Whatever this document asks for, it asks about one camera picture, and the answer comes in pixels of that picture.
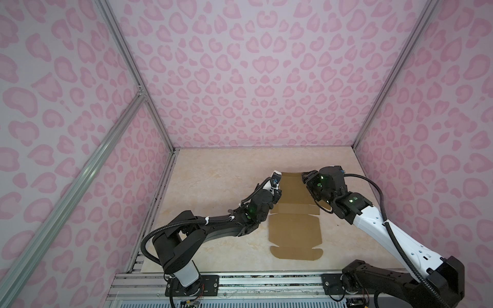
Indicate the brown cardboard box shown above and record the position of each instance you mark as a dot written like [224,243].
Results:
[293,224]

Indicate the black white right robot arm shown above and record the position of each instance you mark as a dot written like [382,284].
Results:
[430,280]

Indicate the left aluminium frame strut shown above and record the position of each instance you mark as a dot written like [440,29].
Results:
[24,266]

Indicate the back left aluminium post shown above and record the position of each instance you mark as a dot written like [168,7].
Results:
[116,32]

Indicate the black mounting plate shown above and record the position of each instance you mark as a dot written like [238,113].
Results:
[332,284]
[206,285]

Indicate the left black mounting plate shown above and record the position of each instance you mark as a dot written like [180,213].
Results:
[206,285]

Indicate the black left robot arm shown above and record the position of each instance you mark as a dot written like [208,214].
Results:
[174,245]

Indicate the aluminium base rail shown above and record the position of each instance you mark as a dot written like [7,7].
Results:
[242,289]

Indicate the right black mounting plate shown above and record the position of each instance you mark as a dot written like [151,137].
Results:
[332,284]

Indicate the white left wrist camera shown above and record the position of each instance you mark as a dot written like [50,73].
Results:
[274,182]

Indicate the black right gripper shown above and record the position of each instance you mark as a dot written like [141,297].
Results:
[312,176]

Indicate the back right aluminium post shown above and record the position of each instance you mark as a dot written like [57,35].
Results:
[423,21]

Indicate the aluminium post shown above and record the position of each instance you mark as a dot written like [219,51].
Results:
[423,21]
[116,32]

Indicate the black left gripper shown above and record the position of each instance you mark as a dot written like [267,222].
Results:
[276,196]

